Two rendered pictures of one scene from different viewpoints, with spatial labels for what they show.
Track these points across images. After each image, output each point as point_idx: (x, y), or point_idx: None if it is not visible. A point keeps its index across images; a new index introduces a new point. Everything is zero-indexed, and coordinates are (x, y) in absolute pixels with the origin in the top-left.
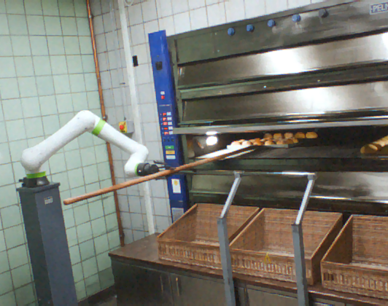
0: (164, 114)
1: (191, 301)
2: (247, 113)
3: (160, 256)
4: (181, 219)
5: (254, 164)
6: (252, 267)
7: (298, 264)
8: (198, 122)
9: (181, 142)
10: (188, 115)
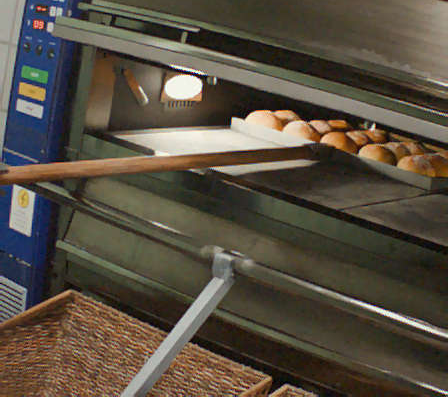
0: None
1: None
2: (329, 38)
3: None
4: (5, 330)
5: (304, 227)
6: None
7: None
8: (146, 16)
9: (75, 68)
10: None
